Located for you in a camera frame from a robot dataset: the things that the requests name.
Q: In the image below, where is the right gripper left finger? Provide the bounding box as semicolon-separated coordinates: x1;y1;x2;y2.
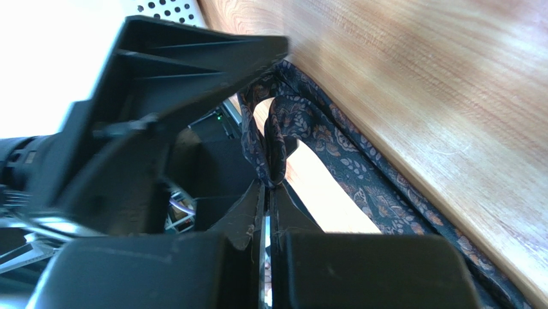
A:
27;180;265;308

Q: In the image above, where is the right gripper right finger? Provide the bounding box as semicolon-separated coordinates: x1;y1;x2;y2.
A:
269;186;480;308

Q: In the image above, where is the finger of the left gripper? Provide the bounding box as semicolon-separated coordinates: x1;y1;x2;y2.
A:
25;15;289;236

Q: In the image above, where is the dark blue paisley tie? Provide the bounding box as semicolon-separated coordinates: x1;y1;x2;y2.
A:
237;61;530;308

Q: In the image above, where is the white plastic basket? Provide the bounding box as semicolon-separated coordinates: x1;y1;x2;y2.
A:
120;0;208;28

